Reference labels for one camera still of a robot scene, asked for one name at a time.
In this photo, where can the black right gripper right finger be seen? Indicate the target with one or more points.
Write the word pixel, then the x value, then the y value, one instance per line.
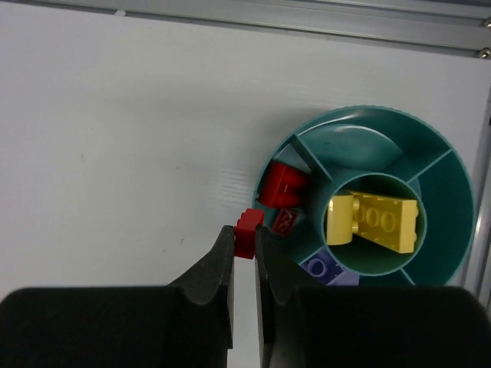
pixel 306 324

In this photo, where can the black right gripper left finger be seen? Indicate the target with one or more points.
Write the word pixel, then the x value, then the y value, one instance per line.
pixel 186 323

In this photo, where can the purple lego brick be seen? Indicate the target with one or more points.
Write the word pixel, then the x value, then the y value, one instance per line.
pixel 325 270

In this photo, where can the small red square lego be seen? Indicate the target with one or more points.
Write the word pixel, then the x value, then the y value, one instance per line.
pixel 284 222

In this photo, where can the small red lego plate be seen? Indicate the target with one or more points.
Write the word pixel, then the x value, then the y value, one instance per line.
pixel 244 232

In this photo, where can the yellow lego brick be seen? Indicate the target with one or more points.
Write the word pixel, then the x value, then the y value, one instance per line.
pixel 386 221

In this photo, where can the red lego brick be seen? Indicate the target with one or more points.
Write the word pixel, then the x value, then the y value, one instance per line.
pixel 283 186

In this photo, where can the yellow lego in container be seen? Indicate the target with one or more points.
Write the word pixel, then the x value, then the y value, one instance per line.
pixel 339 220

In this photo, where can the teal divided round container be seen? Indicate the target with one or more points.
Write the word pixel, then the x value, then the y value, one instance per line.
pixel 385 152

